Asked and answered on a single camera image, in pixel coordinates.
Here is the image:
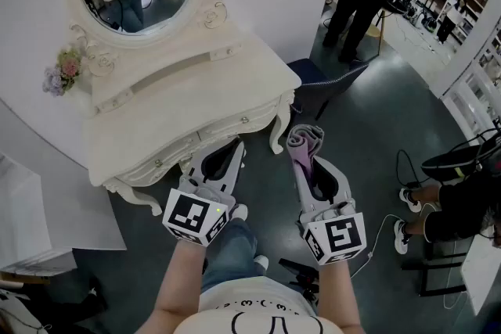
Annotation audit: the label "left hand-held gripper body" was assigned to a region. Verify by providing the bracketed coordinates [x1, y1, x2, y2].
[162, 174, 237, 247]

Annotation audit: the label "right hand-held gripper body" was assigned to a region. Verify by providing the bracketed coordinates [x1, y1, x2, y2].
[297, 198, 368, 267]

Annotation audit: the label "purple grey cloth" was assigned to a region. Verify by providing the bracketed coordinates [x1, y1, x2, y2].
[287, 124, 325, 195]

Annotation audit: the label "person's right forearm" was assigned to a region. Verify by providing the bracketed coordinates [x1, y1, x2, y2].
[316, 260, 367, 334]

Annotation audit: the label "person's left forearm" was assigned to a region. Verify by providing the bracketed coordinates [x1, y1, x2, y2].
[135, 238, 209, 334]

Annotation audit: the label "white dressing table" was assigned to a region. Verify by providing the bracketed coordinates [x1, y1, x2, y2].
[69, 22, 303, 217]

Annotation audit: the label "person's left white shoe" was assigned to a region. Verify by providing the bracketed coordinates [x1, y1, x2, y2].
[230, 203, 249, 222]

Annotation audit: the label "person's blue jeans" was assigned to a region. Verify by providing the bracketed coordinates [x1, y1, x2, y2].
[201, 217, 271, 291]

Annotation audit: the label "person in white shirt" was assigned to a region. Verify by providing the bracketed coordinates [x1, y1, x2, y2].
[171, 275, 348, 334]

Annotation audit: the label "black round device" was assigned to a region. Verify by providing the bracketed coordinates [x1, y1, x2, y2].
[420, 128, 501, 185]

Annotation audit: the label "white board panel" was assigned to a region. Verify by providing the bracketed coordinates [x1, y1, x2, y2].
[0, 152, 128, 252]

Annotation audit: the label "dark blue chair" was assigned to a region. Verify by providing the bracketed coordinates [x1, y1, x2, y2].
[287, 58, 371, 122]

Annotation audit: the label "white rack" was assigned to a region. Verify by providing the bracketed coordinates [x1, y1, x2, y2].
[442, 62, 501, 153]

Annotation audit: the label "yellow stool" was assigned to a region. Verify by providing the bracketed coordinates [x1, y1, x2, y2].
[366, 9, 387, 56]

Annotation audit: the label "artificial flower bouquet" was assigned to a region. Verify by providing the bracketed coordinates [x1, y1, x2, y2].
[41, 46, 84, 97]

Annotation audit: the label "white cable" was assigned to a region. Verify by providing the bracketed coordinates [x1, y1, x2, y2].
[349, 213, 401, 279]

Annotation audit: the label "black hanging strap device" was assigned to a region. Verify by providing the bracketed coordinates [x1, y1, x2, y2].
[278, 257, 320, 306]

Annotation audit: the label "white table black frame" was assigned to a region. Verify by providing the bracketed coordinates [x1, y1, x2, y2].
[401, 234, 501, 317]

